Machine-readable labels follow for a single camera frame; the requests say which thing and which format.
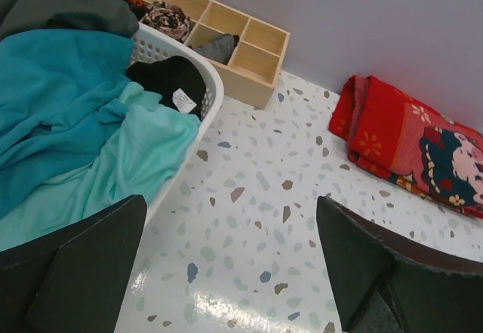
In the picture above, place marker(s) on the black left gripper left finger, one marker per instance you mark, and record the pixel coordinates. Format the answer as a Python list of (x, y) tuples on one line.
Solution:
[(74, 279)]

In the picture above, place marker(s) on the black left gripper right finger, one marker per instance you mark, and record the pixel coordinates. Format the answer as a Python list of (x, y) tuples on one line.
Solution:
[(384, 282)]

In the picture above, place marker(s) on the mint green t shirt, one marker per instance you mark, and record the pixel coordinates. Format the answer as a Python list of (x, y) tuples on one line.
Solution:
[(146, 151)]

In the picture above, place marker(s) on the red folded cartoon blanket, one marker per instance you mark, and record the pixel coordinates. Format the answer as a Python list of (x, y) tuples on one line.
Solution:
[(402, 140)]

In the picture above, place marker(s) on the teal t shirt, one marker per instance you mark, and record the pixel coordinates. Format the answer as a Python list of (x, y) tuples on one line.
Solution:
[(60, 102)]

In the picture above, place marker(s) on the black garment with label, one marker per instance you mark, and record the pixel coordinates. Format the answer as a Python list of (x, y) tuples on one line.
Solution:
[(176, 79)]

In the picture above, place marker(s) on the wooden compartment organizer box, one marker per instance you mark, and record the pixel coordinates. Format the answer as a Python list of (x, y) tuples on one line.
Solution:
[(251, 73)]

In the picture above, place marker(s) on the grey sock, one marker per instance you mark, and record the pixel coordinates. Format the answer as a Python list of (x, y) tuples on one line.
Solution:
[(220, 49)]

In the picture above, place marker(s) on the pink brown patterned sock roll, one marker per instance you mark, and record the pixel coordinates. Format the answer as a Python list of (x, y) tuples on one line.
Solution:
[(168, 19)]

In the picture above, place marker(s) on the dark grey t shirt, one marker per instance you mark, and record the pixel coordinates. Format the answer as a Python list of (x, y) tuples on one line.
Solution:
[(112, 16)]

